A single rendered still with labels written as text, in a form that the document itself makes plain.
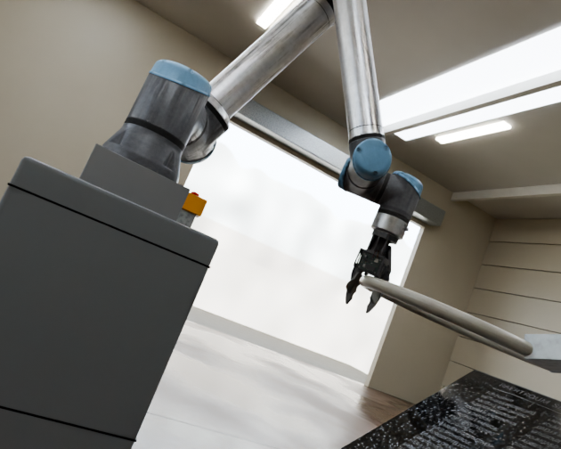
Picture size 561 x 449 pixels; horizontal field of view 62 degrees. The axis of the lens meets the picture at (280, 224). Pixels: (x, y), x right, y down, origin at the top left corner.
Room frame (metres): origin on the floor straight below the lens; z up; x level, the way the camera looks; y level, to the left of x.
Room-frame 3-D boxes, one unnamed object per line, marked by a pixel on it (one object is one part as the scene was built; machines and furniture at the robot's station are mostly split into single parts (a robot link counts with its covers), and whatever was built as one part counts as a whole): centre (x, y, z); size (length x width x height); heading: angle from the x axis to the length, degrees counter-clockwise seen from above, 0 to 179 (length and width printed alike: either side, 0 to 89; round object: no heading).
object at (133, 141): (1.09, 0.36, 0.99); 0.19 x 0.19 x 0.10
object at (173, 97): (1.10, 0.36, 1.12); 0.17 x 0.15 x 0.18; 176
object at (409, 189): (1.22, -0.27, 1.16); 0.10 x 0.09 x 0.12; 86
